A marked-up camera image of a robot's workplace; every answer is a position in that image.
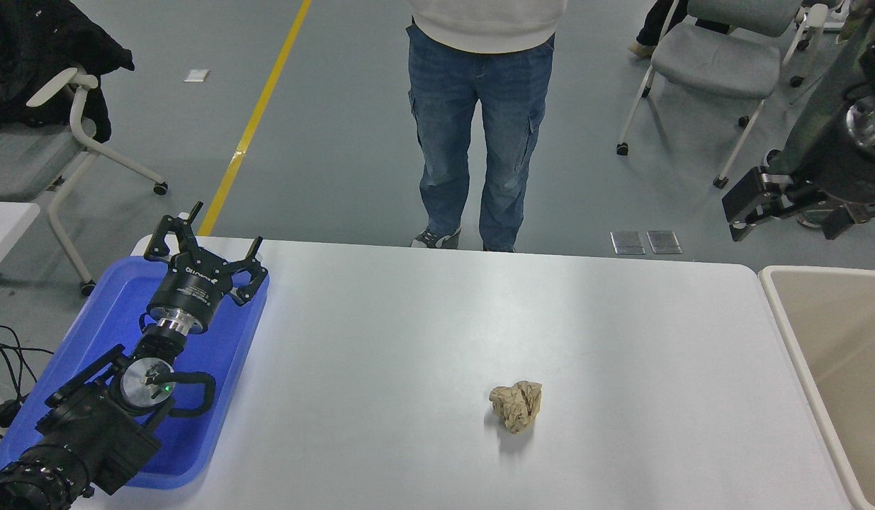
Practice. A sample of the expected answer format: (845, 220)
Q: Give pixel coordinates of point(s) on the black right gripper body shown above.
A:
(851, 173)

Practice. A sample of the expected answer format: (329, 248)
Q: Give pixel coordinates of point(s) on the blue plastic tray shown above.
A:
(104, 319)

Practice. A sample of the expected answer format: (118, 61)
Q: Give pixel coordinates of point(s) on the large pale bin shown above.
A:
(841, 354)

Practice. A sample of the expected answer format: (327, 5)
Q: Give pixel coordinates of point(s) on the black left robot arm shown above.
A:
(90, 432)

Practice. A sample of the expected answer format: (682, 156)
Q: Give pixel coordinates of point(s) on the metal floor plate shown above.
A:
(664, 241)
(627, 243)

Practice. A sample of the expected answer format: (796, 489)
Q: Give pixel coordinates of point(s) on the grey padded chair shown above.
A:
(717, 60)

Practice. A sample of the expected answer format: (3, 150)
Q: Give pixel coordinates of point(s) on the tan paper ball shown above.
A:
(516, 407)

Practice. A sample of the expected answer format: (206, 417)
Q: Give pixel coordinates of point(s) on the black jacket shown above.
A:
(33, 49)

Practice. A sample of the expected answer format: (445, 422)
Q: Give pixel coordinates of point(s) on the white frame grey seat chair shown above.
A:
(69, 163)

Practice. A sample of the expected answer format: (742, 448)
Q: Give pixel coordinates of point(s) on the person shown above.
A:
(657, 25)
(480, 106)

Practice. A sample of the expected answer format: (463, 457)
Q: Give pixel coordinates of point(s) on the white side table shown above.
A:
(5, 227)

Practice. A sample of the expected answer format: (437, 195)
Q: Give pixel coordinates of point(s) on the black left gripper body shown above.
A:
(189, 292)

